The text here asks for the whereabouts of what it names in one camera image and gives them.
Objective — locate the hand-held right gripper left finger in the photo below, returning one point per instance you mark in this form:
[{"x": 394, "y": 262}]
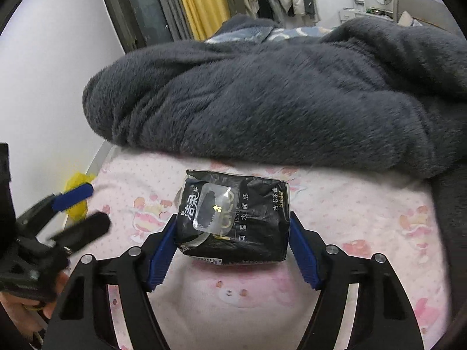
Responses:
[{"x": 162, "y": 259}]

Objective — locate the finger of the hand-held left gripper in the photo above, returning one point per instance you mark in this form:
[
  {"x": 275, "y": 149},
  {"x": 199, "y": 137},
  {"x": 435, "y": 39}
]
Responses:
[
  {"x": 74, "y": 193},
  {"x": 87, "y": 226}
]

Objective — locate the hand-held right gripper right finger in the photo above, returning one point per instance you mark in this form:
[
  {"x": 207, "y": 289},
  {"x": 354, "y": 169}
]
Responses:
[{"x": 304, "y": 251}]

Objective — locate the black tissue packet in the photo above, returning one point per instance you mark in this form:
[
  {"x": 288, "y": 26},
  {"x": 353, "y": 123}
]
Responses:
[{"x": 248, "y": 226}]

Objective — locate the person's left hand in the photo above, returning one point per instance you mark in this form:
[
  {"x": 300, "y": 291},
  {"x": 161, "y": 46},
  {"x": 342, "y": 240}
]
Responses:
[{"x": 58, "y": 295}]

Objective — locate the yellow plastic bag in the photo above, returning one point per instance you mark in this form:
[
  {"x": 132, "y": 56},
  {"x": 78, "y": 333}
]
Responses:
[{"x": 78, "y": 213}]

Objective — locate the pink printed bedsheet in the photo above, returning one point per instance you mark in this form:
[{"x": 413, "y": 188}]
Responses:
[{"x": 365, "y": 218}]

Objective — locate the dark grey fleece blanket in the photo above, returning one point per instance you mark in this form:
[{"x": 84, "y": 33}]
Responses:
[{"x": 255, "y": 109}]

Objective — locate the grey curtain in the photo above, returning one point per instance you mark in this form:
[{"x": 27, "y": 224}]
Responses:
[{"x": 173, "y": 7}]

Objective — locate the blue patterned quilt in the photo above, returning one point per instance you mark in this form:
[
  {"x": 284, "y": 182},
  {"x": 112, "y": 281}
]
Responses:
[{"x": 292, "y": 32}]

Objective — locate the yellow curtain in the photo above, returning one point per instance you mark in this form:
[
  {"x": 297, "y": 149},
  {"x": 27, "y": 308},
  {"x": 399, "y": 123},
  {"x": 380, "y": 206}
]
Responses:
[{"x": 200, "y": 0}]

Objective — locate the beige headboard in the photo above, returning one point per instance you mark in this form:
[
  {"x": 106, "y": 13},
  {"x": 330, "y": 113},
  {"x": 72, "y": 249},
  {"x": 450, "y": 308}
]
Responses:
[{"x": 427, "y": 11}]

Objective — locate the dark window frame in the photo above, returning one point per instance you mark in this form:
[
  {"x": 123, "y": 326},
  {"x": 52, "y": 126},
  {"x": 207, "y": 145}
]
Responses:
[{"x": 142, "y": 3}]

